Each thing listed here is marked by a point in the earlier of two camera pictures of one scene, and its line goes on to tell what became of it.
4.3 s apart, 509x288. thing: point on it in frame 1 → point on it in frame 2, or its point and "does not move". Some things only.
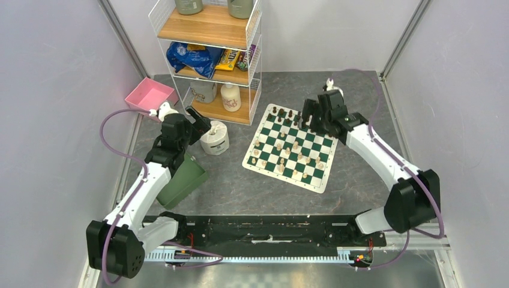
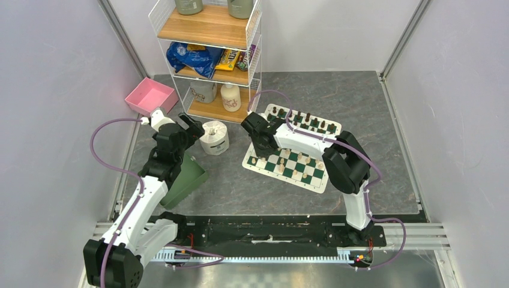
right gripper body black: x=319 y=120 → x=260 y=150
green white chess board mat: x=281 y=148 does not move
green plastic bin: x=189 y=176 does not move
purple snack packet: x=245 y=58 does not move
